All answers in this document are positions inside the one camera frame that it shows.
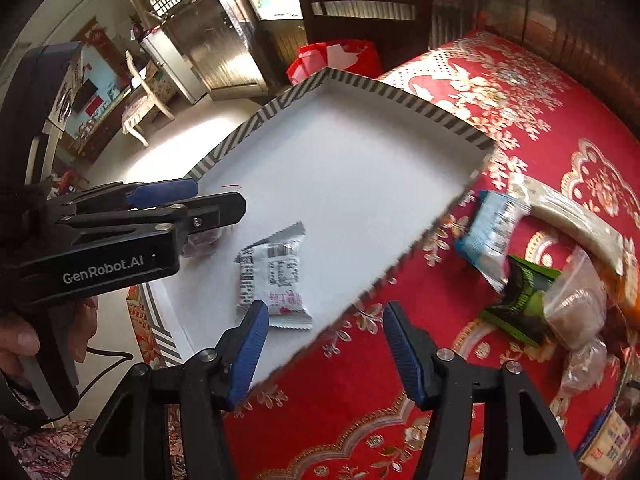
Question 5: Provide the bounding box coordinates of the white snack packet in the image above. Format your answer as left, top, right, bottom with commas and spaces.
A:
234, 221, 314, 332

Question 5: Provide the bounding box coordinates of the blue white cracker packet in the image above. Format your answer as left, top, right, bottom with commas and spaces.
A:
454, 191, 531, 295

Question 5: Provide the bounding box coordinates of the person's left hand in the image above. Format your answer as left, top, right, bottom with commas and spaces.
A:
0, 296, 99, 376

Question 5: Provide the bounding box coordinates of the green snack packet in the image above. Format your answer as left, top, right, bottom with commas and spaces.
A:
477, 255, 563, 348

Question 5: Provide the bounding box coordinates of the white chair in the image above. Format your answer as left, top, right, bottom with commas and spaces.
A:
121, 50, 177, 148

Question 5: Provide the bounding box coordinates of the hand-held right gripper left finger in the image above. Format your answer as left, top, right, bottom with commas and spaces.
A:
70, 301, 271, 480

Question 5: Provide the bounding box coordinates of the clear bag of brown pastry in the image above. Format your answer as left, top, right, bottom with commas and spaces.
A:
557, 337, 611, 401
542, 247, 611, 353

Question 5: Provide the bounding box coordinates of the orange snack packet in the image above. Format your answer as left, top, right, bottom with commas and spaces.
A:
597, 265, 640, 311

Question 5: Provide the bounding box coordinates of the black cable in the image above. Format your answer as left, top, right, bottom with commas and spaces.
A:
75, 349, 136, 413

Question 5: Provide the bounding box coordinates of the striped white cardboard box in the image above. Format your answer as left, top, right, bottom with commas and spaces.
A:
145, 66, 497, 391

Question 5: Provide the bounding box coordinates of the dark wooden bench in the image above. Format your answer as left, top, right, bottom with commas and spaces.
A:
435, 0, 640, 126

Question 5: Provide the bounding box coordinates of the red paper bag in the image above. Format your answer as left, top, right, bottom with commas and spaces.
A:
286, 39, 385, 86

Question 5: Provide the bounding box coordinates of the person's floral clothing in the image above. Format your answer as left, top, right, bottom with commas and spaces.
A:
0, 400, 101, 480

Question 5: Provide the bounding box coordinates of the grey refrigerator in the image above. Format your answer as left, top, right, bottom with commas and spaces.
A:
140, 25, 208, 106

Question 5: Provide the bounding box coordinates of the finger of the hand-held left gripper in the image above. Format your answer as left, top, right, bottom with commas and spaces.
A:
56, 191, 247, 242
75, 177, 200, 208

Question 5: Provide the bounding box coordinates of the pale yellow snack packet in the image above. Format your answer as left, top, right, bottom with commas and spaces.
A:
577, 407, 633, 476

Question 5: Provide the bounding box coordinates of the long beige snack packet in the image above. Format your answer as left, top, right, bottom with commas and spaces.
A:
507, 175, 632, 276

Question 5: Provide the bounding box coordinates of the metal security door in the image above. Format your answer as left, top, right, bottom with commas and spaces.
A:
122, 0, 271, 101

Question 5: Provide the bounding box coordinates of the clear bag of red dates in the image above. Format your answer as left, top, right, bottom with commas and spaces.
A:
177, 225, 231, 259

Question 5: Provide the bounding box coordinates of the television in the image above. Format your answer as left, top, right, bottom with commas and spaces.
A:
71, 80, 99, 111

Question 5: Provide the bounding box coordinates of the red floral tablecloth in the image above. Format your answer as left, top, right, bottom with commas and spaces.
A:
127, 30, 640, 480

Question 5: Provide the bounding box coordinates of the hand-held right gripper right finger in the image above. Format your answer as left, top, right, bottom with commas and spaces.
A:
382, 301, 583, 480

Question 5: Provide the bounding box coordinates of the wooden television cabinet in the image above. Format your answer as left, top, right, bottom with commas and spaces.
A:
60, 85, 132, 162

